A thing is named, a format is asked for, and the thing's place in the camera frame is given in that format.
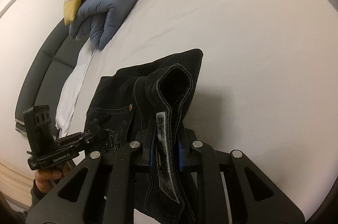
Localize black denim pants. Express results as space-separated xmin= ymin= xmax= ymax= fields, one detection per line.
xmin=84 ymin=49 xmax=203 ymax=223

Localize person's left hand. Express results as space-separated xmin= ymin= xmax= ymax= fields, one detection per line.
xmin=34 ymin=169 xmax=64 ymax=194

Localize dark grey padded headboard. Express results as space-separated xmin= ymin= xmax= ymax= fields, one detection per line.
xmin=15 ymin=21 xmax=88 ymax=136

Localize round white bed mattress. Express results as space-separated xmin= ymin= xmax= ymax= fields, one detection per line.
xmin=70 ymin=0 xmax=337 ymax=219

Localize rolled blue duvet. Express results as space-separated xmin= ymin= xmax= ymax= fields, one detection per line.
xmin=69 ymin=0 xmax=138 ymax=51

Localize yellow patterned cushion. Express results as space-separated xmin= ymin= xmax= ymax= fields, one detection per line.
xmin=63 ymin=0 xmax=82 ymax=26

